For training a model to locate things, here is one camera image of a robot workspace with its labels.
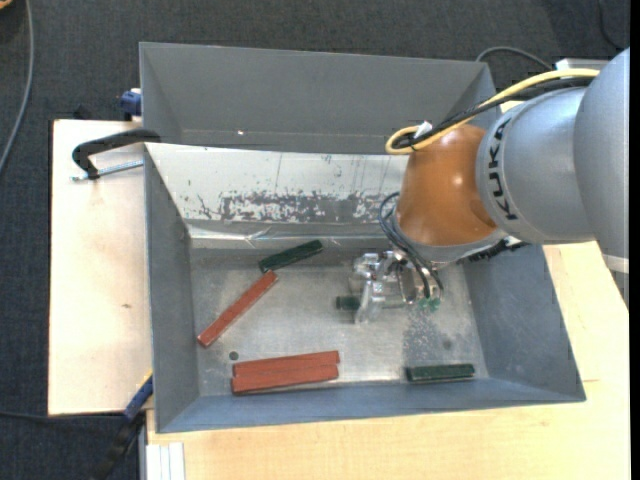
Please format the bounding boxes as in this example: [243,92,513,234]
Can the grey metal bin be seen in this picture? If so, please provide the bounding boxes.
[138,41,587,434]

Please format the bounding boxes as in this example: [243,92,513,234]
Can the pale wood flat board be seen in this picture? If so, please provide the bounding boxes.
[47,119,154,417]

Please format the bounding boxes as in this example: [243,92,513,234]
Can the red-brown flat block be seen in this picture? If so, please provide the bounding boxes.
[229,365,341,396]
[231,350,342,377]
[196,269,280,349]

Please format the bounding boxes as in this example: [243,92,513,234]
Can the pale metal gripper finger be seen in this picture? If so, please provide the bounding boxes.
[348,251,384,290]
[353,281,387,326]

